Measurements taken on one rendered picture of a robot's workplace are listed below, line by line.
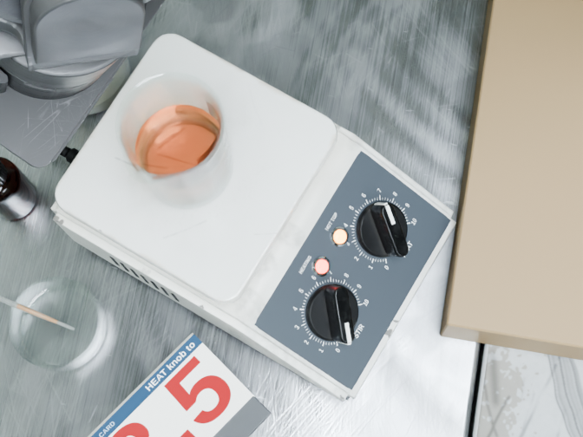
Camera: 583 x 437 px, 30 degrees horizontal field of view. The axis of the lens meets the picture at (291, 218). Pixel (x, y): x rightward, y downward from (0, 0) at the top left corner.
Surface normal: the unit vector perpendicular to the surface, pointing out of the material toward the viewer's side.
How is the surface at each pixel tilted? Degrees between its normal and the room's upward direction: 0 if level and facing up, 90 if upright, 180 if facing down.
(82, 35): 90
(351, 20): 0
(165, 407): 40
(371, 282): 30
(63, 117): 24
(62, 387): 0
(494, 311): 0
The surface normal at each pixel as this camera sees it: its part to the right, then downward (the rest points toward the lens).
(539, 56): -0.04, -0.25
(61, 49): 0.25, 0.94
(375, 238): 0.39, 0.02
